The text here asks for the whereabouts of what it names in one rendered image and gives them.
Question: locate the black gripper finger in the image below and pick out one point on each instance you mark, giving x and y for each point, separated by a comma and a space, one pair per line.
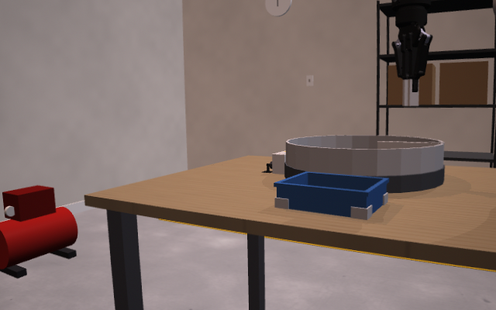
401, 59
417, 65

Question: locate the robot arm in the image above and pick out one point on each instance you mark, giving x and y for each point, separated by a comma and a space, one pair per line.
424, 4

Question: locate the grey round turntable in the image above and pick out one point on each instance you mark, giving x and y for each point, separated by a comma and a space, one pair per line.
409, 169

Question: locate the blue rectangular tray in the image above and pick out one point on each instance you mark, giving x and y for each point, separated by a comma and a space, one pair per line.
332, 194

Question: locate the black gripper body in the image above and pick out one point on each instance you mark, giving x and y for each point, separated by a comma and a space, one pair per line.
411, 21

